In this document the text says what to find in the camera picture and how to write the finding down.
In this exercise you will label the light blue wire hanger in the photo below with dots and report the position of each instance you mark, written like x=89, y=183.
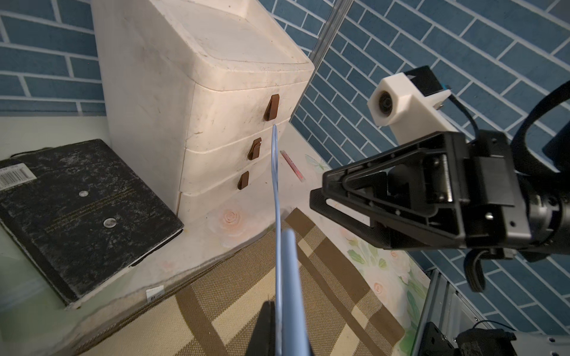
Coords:
x=291, y=326

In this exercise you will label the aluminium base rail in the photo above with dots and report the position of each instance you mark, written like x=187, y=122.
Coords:
x=450, y=325

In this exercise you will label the floral table mat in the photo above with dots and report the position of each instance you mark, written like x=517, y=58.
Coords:
x=34, y=320

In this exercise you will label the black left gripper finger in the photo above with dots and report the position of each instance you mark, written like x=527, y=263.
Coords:
x=262, y=341

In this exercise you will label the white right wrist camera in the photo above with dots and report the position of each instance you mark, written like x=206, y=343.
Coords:
x=408, y=103

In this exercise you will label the white three-drawer storage box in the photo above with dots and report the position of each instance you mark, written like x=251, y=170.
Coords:
x=193, y=91

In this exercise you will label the pink pen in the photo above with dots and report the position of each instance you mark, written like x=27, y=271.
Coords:
x=293, y=166

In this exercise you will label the black hardcover book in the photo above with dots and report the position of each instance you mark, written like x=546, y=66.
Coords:
x=82, y=216

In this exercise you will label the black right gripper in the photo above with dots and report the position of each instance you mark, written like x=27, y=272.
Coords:
x=471, y=188

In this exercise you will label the beige brown plaid scarf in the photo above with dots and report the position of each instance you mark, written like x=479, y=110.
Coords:
x=317, y=303

